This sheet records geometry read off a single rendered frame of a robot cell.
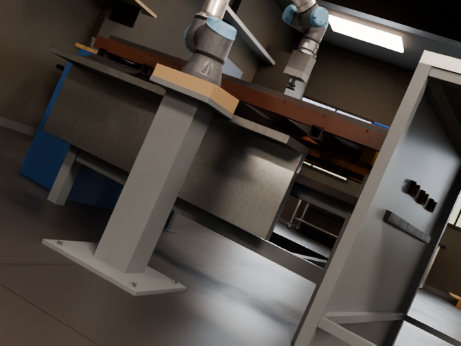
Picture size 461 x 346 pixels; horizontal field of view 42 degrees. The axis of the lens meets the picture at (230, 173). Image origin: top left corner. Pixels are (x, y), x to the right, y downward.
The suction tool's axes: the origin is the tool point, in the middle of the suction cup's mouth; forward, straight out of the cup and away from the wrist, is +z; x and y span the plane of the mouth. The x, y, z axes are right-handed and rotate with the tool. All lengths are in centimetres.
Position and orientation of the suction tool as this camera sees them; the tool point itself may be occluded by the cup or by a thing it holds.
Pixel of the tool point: (290, 88)
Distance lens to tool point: 248.6
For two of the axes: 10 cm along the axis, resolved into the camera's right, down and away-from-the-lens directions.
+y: -8.0, -3.5, 4.9
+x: -4.5, -2.0, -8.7
